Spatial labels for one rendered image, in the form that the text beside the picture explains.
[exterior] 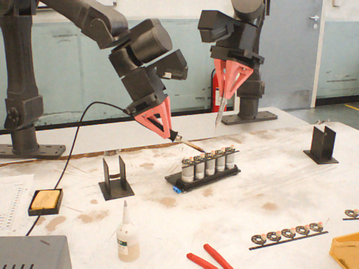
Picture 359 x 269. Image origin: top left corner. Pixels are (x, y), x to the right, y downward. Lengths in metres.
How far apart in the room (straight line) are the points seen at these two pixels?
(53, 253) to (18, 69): 0.54
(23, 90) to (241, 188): 0.54
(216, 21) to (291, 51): 3.31
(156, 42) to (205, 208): 0.32
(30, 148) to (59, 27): 2.33
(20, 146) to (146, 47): 0.44
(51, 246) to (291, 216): 0.42
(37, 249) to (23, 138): 0.52
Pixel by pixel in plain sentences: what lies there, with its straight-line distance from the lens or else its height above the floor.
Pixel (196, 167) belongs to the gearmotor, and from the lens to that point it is 0.71.
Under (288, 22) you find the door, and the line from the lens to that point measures 3.88.
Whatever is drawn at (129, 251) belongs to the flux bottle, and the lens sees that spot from 0.53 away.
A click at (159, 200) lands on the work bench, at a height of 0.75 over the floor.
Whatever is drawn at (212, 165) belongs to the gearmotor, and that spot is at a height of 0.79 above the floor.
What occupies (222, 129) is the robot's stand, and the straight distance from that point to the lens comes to 1.06.
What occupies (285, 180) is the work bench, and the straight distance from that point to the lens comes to 0.79.
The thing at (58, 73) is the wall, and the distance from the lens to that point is 3.24.
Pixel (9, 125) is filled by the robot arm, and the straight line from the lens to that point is 0.92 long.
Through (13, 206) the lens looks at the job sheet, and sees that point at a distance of 0.73.
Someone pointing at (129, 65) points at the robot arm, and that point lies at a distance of 0.69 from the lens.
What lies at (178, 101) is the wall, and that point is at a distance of 3.49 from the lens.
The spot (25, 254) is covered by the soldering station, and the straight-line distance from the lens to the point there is 0.44.
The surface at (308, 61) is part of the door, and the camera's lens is 4.11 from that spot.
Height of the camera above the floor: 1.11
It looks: 21 degrees down
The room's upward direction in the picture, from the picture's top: straight up
